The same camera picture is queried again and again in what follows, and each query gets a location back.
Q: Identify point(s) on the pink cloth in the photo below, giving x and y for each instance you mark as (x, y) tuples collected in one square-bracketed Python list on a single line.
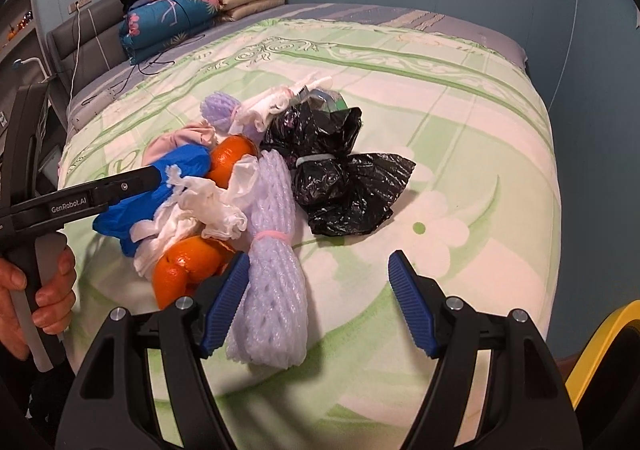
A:
[(175, 139)]

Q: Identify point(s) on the orange peel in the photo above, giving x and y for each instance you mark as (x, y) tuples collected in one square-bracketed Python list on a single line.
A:
[(180, 270), (230, 157)]

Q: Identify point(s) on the green floral bedspread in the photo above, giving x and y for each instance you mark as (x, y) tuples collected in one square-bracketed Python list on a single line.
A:
[(450, 154)]

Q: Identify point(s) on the wall socket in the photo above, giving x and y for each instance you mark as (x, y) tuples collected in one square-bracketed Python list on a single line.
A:
[(83, 0)]

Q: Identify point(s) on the blue plastic glove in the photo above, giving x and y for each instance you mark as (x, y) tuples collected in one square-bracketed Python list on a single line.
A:
[(125, 222)]

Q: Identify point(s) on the wall shelf with ornaments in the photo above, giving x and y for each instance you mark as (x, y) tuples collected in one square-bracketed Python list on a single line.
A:
[(15, 29)]

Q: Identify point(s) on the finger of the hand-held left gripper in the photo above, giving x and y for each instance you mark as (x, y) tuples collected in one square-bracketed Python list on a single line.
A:
[(135, 182)]

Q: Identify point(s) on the grey padded headboard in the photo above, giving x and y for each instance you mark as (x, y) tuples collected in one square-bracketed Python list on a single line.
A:
[(95, 19)]

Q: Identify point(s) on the person's left hand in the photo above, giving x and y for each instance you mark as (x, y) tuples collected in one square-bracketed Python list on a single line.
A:
[(55, 300)]

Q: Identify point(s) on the yellow curved frame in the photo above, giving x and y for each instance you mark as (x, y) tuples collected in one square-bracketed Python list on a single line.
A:
[(600, 345)]

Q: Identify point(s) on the blue floral folded quilt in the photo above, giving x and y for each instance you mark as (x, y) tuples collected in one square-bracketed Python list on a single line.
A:
[(165, 24)]

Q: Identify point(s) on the black plastic bag bundle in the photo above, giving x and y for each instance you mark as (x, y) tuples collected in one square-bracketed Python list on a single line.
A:
[(340, 200)]

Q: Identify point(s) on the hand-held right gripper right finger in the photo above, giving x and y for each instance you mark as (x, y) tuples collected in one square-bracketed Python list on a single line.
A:
[(412, 305)]

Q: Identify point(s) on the white tied tissue bundle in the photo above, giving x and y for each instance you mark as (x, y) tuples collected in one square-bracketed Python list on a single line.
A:
[(265, 109)]

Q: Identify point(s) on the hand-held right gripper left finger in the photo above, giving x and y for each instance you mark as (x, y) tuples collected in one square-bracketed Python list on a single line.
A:
[(222, 302)]

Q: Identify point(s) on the purple foam net with band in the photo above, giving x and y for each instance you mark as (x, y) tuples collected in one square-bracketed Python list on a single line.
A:
[(272, 290)]

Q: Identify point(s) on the small purple foam net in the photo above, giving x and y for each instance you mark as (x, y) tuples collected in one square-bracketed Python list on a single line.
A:
[(220, 109)]

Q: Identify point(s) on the person's left forearm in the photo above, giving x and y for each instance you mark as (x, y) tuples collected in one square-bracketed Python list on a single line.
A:
[(47, 395)]

